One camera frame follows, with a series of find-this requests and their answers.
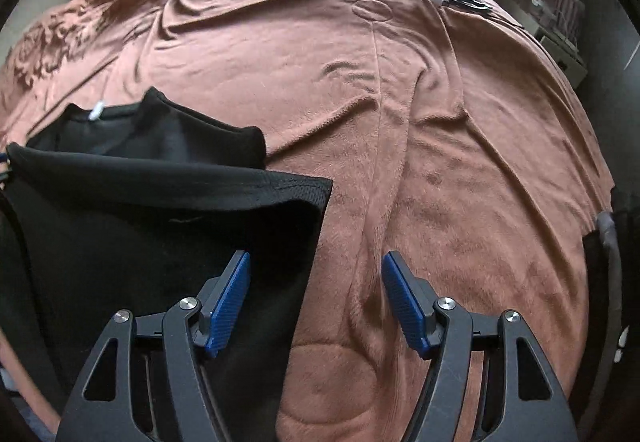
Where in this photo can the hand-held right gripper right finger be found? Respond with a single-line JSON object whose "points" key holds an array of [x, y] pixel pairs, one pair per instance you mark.
{"points": [[405, 307]]}

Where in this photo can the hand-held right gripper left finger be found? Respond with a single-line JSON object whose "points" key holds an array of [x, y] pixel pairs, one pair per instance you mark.
{"points": [[230, 304]]}

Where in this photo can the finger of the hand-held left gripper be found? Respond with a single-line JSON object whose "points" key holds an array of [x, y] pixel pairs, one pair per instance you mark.
{"points": [[4, 164]]}

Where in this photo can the black mesh t-shirt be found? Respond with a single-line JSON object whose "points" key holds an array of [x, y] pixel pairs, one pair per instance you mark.
{"points": [[150, 222]]}

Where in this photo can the dark cloth with grey edge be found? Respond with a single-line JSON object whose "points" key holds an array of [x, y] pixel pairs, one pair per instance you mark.
{"points": [[612, 242]]}

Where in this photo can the beige bedside cabinet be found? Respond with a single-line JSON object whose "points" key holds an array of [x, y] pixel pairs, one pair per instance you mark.
{"points": [[560, 37]]}

